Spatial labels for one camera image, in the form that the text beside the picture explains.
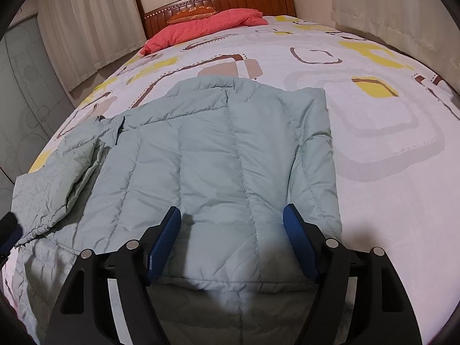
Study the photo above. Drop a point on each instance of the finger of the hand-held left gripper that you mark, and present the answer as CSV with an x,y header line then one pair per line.
x,y
11,234

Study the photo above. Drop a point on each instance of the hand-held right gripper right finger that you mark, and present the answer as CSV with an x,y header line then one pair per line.
x,y
300,244

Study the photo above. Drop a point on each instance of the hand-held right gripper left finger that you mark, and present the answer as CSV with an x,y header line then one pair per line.
x,y
165,244

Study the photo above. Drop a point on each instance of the light green puffer jacket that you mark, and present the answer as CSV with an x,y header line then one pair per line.
x,y
215,151

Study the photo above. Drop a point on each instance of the patterned white bed sheet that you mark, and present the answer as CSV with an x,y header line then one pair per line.
x,y
377,172

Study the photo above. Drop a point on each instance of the frosted glass wardrobe door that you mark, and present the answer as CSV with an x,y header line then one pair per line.
x,y
21,79

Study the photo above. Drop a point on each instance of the red pillow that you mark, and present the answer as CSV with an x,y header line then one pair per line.
x,y
201,28

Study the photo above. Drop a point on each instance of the cream curtain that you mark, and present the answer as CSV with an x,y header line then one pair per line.
x,y
377,3
90,25

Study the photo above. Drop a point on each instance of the orange pillow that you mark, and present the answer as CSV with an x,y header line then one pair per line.
x,y
190,14

